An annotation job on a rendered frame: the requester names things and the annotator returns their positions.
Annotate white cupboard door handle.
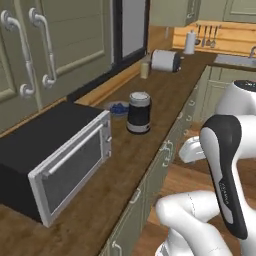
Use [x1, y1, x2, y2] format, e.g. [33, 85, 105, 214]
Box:
[28, 6, 58, 90]
[0, 9, 37, 99]

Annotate cream cylinder cup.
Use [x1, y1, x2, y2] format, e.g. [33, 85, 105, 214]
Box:
[139, 61, 151, 80]

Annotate hanging metal ladle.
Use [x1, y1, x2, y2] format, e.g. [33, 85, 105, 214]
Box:
[194, 24, 202, 47]

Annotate green sink base cupboards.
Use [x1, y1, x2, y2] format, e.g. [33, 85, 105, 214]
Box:
[199, 65, 256, 125]

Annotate hanging metal spoon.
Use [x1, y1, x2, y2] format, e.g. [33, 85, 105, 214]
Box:
[206, 25, 213, 47]

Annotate silver toaster oven door handle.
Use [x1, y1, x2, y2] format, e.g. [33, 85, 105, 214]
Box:
[41, 122, 105, 178]

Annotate black silver toaster oven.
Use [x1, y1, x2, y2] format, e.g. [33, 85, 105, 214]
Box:
[0, 101, 113, 229]

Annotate hanging metal spatula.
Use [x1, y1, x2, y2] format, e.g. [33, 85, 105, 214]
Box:
[201, 25, 208, 48]

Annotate black silver coffee grinder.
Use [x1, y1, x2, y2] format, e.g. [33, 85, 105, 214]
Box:
[126, 91, 153, 135]

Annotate white paper towel roll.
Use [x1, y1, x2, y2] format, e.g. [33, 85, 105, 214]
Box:
[183, 29, 197, 56]

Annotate blue cloth lump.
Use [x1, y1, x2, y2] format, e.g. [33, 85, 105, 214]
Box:
[110, 102, 130, 114]

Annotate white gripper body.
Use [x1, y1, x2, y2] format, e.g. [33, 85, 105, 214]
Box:
[178, 135, 206, 165]

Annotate white toaster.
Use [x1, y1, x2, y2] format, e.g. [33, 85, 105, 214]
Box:
[150, 48, 183, 74]

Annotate green wall cupboard run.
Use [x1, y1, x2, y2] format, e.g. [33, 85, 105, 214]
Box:
[149, 0, 256, 28]

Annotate green wall cupboard door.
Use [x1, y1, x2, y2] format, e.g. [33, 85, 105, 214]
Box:
[14, 0, 115, 111]
[0, 0, 43, 135]

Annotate grey plate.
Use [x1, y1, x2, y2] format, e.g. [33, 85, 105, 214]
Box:
[102, 100, 131, 117]

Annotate steel sink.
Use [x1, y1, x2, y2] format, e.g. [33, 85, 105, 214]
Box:
[213, 53, 256, 70]

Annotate green base cupboard run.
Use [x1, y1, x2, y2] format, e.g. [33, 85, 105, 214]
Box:
[98, 65, 212, 256]

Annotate dark framed window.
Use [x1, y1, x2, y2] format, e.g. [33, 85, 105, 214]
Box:
[111, 0, 151, 66]

